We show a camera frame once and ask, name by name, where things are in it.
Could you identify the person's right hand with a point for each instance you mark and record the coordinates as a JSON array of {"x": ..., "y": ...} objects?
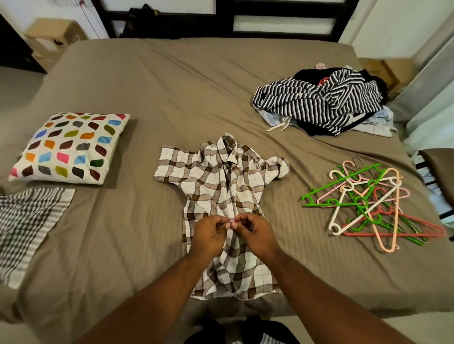
[{"x": 257, "y": 237}]

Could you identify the person's left hand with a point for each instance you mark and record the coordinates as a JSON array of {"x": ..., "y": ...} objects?
[{"x": 208, "y": 239}]

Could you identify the brown white plaid shirt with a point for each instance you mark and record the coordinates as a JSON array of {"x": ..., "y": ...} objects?
[{"x": 213, "y": 177}]

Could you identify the pile of coloured plastic hangers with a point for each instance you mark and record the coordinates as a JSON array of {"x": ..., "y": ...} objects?
[{"x": 365, "y": 202}]

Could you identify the black white striped garment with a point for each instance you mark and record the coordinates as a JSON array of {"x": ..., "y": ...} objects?
[{"x": 312, "y": 99}]

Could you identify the light blue garment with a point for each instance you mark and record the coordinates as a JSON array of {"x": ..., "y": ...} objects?
[{"x": 379, "y": 120}]

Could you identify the person's left forearm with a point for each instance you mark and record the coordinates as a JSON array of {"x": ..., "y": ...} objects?
[{"x": 145, "y": 305}]

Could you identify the person's right forearm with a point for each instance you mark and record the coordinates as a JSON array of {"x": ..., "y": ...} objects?
[{"x": 333, "y": 305}]

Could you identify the person's black trousers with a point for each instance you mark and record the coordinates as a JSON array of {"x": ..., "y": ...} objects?
[{"x": 206, "y": 333}]

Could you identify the bed with taupe sheet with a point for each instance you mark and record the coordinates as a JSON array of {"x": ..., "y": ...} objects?
[{"x": 177, "y": 92}]

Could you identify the cardboard boxes left of bed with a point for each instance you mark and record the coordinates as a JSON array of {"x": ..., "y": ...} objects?
[{"x": 57, "y": 32}]

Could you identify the colourful leaf print pillow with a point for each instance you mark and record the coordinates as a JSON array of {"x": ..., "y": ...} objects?
[{"x": 71, "y": 149}]

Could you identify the grey checked towel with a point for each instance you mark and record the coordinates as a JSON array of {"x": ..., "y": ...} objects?
[{"x": 28, "y": 230}]

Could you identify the brown chair with black legs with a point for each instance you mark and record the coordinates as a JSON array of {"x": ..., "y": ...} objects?
[{"x": 441, "y": 170}]

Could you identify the black slatted headboard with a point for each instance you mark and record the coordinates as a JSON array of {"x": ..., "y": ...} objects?
[{"x": 227, "y": 18}]

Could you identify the black bag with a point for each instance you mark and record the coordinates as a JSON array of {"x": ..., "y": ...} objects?
[{"x": 159, "y": 21}]

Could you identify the sheer white curtain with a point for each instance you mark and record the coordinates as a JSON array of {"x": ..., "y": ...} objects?
[{"x": 433, "y": 85}]

